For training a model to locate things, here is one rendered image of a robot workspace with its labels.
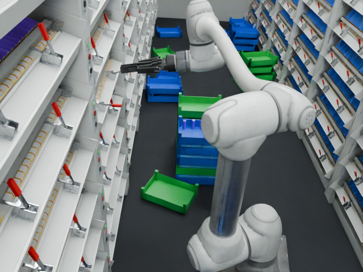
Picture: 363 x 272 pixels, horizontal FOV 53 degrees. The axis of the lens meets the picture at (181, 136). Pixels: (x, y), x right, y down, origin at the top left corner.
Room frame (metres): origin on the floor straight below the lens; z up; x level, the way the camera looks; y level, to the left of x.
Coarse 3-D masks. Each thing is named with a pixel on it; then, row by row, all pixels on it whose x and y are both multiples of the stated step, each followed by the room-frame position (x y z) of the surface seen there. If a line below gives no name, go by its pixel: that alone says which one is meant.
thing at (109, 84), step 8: (112, 56) 1.58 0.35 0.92; (120, 56) 1.60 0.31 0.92; (112, 64) 1.54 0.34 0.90; (120, 64) 1.57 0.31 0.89; (104, 72) 1.44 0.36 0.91; (104, 80) 1.37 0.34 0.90; (112, 80) 1.40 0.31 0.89; (104, 88) 1.31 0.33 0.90; (112, 88) 1.33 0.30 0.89; (104, 96) 1.25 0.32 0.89; (104, 112) 1.14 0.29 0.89
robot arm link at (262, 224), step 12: (264, 204) 1.03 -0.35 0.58; (240, 216) 1.01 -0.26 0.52; (252, 216) 0.97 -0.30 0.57; (264, 216) 0.96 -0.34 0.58; (276, 216) 0.97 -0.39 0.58; (252, 228) 0.94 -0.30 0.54; (264, 228) 0.93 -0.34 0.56; (276, 228) 0.94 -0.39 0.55; (252, 240) 0.90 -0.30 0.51; (264, 240) 0.91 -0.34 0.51; (276, 240) 0.93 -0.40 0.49; (252, 252) 0.88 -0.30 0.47; (264, 252) 0.90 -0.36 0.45; (276, 252) 0.94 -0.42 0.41
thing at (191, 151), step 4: (180, 144) 1.74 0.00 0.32; (180, 148) 1.74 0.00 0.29; (184, 148) 1.74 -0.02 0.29; (188, 148) 1.74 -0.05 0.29; (192, 148) 1.74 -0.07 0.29; (196, 148) 1.75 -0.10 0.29; (200, 148) 1.75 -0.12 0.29; (204, 148) 1.75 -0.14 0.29; (208, 148) 1.75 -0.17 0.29; (180, 152) 1.74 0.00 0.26; (184, 152) 1.74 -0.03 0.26; (188, 152) 1.75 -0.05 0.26; (192, 152) 1.75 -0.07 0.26; (196, 152) 1.75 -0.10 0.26; (200, 152) 1.75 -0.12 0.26; (204, 152) 1.75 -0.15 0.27; (208, 152) 1.75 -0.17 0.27; (212, 152) 1.75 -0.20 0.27; (216, 152) 1.75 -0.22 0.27; (216, 156) 1.75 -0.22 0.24
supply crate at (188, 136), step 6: (180, 120) 1.92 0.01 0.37; (186, 120) 1.94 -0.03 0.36; (198, 120) 1.94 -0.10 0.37; (180, 126) 1.92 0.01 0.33; (186, 126) 1.93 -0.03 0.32; (198, 126) 1.94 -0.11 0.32; (180, 132) 1.75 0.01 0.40; (186, 132) 1.87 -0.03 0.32; (192, 132) 1.87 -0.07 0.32; (198, 132) 1.88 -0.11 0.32; (180, 138) 1.74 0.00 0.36; (186, 138) 1.74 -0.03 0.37; (192, 138) 1.75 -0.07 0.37; (198, 138) 1.75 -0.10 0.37; (204, 138) 1.75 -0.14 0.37; (186, 144) 1.74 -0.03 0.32; (192, 144) 1.75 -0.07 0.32; (198, 144) 1.75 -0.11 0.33; (204, 144) 1.75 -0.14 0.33
